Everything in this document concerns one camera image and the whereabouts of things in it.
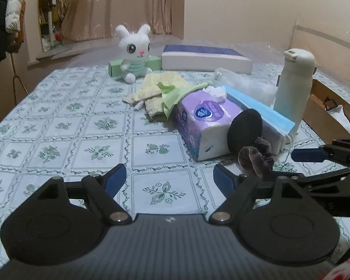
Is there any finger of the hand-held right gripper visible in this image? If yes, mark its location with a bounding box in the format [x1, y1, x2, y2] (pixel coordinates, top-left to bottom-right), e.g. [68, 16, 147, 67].
[291, 138, 350, 167]
[276, 166, 350, 218]

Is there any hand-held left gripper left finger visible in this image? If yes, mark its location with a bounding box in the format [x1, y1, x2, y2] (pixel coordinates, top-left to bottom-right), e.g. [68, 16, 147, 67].
[35, 164, 133, 226]

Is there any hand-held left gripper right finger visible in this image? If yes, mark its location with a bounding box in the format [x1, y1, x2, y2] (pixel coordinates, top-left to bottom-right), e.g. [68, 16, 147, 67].
[208, 164, 305, 226]

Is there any brown velvet scrunchie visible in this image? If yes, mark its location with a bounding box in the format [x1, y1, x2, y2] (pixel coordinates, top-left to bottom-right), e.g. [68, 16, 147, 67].
[238, 137, 276, 180]

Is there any clear plastic bag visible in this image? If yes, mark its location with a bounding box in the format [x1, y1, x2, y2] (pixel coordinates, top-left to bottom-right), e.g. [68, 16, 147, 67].
[213, 68, 279, 107]

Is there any light green cloth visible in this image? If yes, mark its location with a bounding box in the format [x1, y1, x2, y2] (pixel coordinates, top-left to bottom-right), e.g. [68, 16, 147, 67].
[157, 82, 209, 118]

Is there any brown cardboard box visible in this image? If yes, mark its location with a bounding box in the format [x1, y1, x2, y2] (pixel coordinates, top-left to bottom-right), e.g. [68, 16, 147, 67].
[302, 79, 350, 146]

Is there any stack of blue face masks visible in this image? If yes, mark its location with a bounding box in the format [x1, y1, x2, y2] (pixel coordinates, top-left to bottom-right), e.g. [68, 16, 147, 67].
[216, 84, 297, 156]

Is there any white bag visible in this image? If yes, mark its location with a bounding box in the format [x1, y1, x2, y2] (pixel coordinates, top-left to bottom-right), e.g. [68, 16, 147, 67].
[324, 104, 350, 139]

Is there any black round pad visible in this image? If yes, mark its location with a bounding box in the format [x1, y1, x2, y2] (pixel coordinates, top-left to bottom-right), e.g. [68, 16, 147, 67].
[226, 108, 264, 154]

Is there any purple tissue pack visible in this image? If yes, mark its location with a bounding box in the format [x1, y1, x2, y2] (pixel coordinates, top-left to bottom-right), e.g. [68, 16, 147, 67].
[172, 86, 247, 162]

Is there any white thermos bottle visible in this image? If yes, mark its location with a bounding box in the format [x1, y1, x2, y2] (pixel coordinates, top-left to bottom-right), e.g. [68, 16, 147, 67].
[273, 48, 316, 123]

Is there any red white patterned cloth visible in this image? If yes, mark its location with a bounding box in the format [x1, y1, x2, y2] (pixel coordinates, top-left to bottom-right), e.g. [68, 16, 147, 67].
[331, 256, 350, 280]

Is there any yellow fleece cloth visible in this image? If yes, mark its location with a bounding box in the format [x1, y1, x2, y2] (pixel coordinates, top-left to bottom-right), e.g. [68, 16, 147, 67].
[122, 72, 190, 121]

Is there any beige headboard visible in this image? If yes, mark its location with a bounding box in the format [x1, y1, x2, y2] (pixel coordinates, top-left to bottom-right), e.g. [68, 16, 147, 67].
[291, 20, 350, 63]

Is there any blue and white flat box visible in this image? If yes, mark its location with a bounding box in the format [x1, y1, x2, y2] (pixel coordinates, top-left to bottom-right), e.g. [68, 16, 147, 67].
[161, 44, 254, 74]

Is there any green cardboard box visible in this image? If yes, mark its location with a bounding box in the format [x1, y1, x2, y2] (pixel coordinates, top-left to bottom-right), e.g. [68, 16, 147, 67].
[108, 55, 163, 78]

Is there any white rabbit plush toy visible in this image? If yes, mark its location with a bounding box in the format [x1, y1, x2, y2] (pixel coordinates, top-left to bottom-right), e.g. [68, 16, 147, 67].
[115, 23, 154, 84]

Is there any metal clothes rack leg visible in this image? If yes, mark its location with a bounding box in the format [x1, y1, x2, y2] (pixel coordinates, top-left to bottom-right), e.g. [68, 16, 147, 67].
[10, 51, 30, 97]

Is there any clear plastic sheet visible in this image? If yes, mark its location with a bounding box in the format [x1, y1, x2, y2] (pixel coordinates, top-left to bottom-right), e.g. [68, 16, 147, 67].
[70, 33, 350, 75]

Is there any beige curtain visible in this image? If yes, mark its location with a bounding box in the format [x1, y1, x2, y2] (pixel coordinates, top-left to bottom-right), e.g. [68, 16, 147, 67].
[60, 0, 186, 42]

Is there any brown hanging garment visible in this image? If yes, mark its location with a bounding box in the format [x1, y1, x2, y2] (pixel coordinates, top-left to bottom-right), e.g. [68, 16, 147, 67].
[16, 0, 27, 53]

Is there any bookshelf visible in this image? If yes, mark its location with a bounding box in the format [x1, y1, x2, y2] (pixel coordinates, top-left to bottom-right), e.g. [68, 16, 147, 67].
[36, 0, 68, 53]

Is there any white puffer jacket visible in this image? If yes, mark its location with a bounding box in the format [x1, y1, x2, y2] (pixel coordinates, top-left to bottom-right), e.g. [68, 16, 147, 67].
[4, 0, 25, 33]

